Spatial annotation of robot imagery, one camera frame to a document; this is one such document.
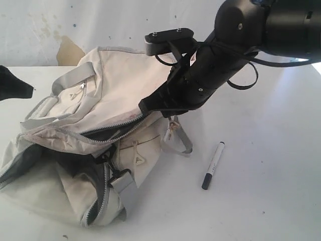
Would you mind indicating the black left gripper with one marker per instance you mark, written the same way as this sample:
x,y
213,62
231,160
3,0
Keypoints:
x,y
13,87

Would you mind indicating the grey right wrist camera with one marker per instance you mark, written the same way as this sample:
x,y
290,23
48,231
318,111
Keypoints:
x,y
158,43

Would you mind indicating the white fabric backpack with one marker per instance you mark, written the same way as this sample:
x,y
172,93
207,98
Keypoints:
x,y
84,150

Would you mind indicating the white marker with black cap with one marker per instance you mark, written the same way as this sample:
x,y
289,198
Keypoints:
x,y
212,166

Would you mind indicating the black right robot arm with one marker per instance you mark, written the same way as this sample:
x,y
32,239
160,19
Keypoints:
x,y
270,33

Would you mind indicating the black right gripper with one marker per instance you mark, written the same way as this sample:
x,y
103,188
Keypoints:
x,y
189,86

